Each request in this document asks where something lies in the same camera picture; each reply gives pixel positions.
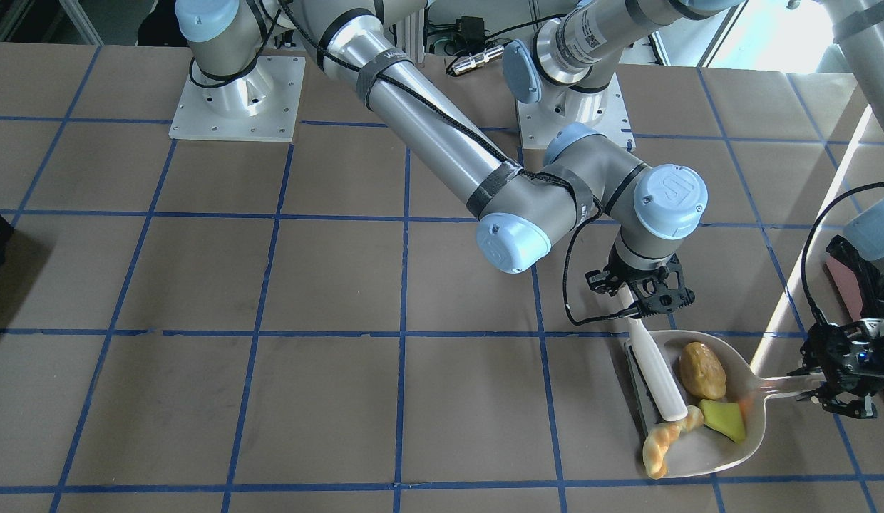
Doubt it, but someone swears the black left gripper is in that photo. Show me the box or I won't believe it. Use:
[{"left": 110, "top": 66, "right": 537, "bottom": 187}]
[{"left": 787, "top": 318, "right": 884, "bottom": 420}]

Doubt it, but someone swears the brown potato-like trash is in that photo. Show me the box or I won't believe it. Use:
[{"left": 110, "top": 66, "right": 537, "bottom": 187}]
[{"left": 679, "top": 341, "right": 726, "bottom": 400}]

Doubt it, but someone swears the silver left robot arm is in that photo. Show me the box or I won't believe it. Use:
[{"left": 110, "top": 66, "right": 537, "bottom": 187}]
[{"left": 502, "top": 1, "right": 884, "bottom": 419}]

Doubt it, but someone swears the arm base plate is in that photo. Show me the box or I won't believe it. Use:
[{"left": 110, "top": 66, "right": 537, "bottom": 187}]
[
  {"left": 169, "top": 56, "right": 306, "bottom": 143},
  {"left": 515, "top": 75, "right": 637, "bottom": 152}
]

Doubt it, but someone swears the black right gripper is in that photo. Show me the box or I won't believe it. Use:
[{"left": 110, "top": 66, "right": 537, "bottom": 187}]
[{"left": 585, "top": 250, "right": 696, "bottom": 318}]

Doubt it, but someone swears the black power adapter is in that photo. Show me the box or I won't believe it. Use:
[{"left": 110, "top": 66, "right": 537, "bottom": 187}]
[{"left": 453, "top": 16, "right": 485, "bottom": 53}]

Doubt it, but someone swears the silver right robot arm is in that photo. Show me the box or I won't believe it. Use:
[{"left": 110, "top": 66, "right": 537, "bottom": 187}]
[{"left": 175, "top": 1, "right": 729, "bottom": 318}]

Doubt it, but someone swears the white hand brush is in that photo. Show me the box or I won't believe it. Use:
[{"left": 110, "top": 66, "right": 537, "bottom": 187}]
[{"left": 628, "top": 318, "right": 689, "bottom": 422}]

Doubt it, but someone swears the black-lined trash bin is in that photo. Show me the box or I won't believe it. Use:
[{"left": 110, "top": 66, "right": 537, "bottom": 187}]
[{"left": 825, "top": 235, "right": 884, "bottom": 411}]

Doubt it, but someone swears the silver metal connector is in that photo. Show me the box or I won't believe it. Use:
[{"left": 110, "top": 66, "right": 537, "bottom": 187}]
[{"left": 446, "top": 45, "right": 504, "bottom": 77}]

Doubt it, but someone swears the beige croissant-shaped trash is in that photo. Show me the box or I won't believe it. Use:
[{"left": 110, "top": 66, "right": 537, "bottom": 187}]
[{"left": 642, "top": 405, "right": 705, "bottom": 480}]

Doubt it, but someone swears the white plastic dustpan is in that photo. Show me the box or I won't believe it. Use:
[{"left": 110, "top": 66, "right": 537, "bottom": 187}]
[{"left": 624, "top": 329, "right": 823, "bottom": 480}]

